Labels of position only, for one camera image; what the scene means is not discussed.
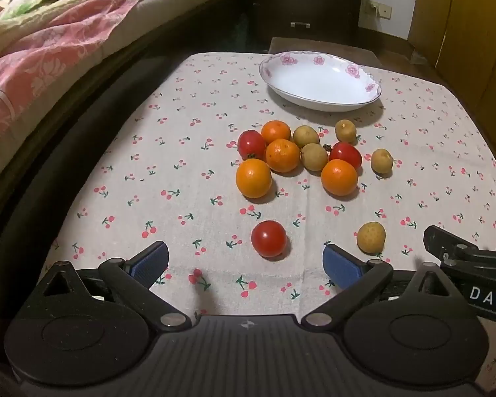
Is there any bed with dark frame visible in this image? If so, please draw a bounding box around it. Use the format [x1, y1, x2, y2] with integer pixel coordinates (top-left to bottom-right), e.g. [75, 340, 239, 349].
[0, 0, 253, 327]

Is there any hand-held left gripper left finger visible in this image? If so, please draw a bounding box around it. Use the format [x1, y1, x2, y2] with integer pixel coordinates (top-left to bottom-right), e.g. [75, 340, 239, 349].
[36, 241, 192, 334]

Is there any pink patterned blanket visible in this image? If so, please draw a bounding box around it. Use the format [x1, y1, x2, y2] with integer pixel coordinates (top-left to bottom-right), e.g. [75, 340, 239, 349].
[0, 0, 162, 158]

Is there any white floral oval plate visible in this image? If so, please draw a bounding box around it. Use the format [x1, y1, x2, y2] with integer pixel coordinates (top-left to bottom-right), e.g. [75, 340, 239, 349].
[259, 51, 383, 112]

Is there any red tomato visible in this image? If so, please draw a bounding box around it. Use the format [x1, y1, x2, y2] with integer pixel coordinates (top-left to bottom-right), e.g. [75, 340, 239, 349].
[329, 142, 363, 169]
[237, 130, 267, 160]
[251, 220, 287, 258]

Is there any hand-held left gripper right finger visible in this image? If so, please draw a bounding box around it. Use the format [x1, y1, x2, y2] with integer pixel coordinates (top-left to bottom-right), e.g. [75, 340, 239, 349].
[300, 244, 466, 327]

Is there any cherry print tablecloth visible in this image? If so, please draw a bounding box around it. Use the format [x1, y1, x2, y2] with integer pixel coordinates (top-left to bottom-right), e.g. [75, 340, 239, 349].
[37, 52, 496, 390]

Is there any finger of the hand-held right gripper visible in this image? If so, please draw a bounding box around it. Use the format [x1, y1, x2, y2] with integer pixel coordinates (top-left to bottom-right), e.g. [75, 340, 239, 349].
[423, 225, 496, 268]

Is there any dark wooden nightstand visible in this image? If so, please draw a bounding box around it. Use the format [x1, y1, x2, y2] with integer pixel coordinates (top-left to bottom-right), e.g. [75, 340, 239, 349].
[242, 0, 364, 54]

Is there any brown longan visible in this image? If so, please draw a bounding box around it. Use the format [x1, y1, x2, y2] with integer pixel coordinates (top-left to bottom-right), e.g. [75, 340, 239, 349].
[356, 222, 387, 254]
[335, 119, 357, 143]
[300, 143, 329, 172]
[371, 148, 393, 174]
[293, 125, 320, 149]

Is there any low wooden platform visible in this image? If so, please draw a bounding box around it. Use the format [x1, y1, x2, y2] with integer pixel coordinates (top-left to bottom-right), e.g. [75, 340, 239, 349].
[269, 37, 380, 67]

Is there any wooden wardrobe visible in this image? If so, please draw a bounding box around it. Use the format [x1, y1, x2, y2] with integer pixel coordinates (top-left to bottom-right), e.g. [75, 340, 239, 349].
[407, 0, 496, 127]

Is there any orange mandarin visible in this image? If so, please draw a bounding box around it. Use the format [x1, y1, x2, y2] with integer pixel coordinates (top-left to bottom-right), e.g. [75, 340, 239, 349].
[236, 158, 272, 199]
[261, 120, 292, 145]
[321, 159, 358, 197]
[266, 138, 301, 173]

